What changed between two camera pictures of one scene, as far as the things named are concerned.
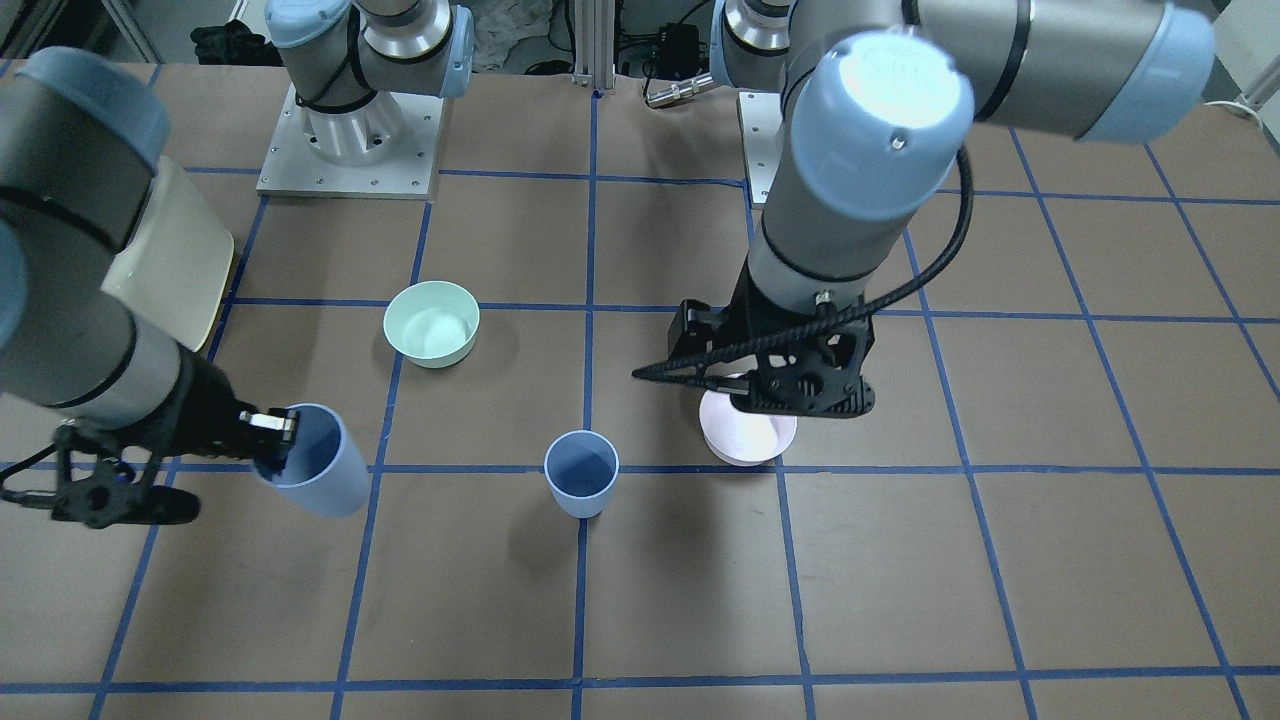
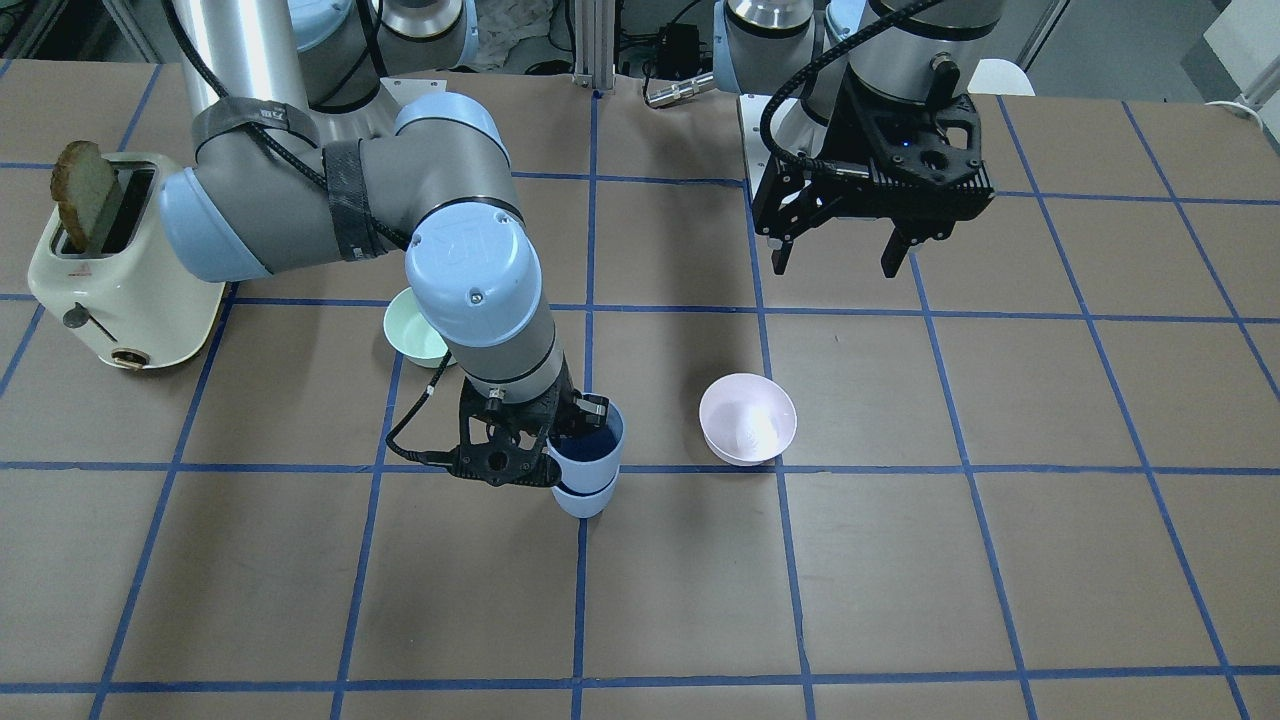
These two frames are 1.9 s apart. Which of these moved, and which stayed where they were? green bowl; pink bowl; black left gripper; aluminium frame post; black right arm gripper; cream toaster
Moved: black right arm gripper; black left gripper
Stayed: cream toaster; green bowl; pink bowl; aluminium frame post
